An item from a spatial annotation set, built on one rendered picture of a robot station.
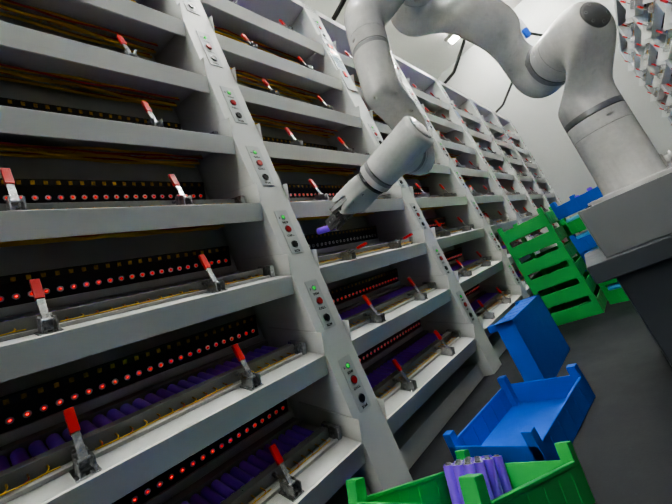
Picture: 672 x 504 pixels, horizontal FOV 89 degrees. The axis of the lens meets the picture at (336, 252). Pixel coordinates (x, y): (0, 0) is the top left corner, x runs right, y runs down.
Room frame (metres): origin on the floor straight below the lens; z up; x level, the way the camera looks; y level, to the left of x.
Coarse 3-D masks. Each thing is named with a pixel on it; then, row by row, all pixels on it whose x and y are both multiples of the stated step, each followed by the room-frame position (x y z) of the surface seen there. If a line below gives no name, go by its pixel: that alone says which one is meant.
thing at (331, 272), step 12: (372, 240) 1.38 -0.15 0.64; (384, 240) 1.44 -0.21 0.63; (420, 240) 1.34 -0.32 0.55; (312, 252) 0.87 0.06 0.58; (324, 252) 1.16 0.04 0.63; (384, 252) 1.11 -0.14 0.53; (396, 252) 1.17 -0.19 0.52; (408, 252) 1.23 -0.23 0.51; (420, 252) 1.30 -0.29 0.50; (336, 264) 0.92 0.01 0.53; (348, 264) 0.97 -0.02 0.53; (360, 264) 1.01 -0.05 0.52; (372, 264) 1.06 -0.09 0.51; (384, 264) 1.11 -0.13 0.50; (324, 276) 0.89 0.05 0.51; (336, 276) 0.93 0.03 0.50; (348, 276) 0.97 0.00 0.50
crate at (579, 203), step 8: (592, 192) 1.39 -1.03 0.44; (600, 192) 1.37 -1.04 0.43; (576, 200) 1.45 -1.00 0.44; (584, 200) 1.42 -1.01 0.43; (592, 200) 1.40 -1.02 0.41; (552, 208) 1.53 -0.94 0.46; (560, 208) 1.51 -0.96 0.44; (568, 208) 1.48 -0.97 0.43; (576, 208) 1.46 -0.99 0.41; (584, 208) 1.50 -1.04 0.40; (560, 216) 1.52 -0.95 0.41
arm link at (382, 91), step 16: (368, 48) 0.68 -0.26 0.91; (384, 48) 0.69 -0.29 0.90; (368, 64) 0.69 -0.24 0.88; (384, 64) 0.68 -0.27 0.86; (368, 80) 0.69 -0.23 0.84; (384, 80) 0.68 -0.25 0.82; (368, 96) 0.71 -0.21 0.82; (384, 96) 0.70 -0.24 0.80; (400, 96) 0.71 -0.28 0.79; (384, 112) 0.75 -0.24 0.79; (400, 112) 0.75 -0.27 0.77; (416, 112) 0.75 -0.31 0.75; (432, 160) 0.77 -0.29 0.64
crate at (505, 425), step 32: (512, 384) 1.00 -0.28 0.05; (544, 384) 0.94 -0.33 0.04; (576, 384) 0.84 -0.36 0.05; (480, 416) 0.91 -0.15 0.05; (512, 416) 0.95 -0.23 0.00; (544, 416) 0.88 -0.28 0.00; (576, 416) 0.79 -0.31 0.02; (480, 448) 0.76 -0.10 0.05; (512, 448) 0.71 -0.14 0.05; (544, 448) 0.68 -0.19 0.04
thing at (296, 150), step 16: (288, 128) 1.02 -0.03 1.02; (272, 144) 0.90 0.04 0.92; (288, 144) 0.95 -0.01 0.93; (304, 144) 1.25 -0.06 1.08; (272, 160) 1.06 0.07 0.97; (288, 160) 1.10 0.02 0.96; (304, 160) 1.00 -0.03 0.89; (320, 160) 1.06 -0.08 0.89; (336, 160) 1.12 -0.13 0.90; (352, 160) 1.19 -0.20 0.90
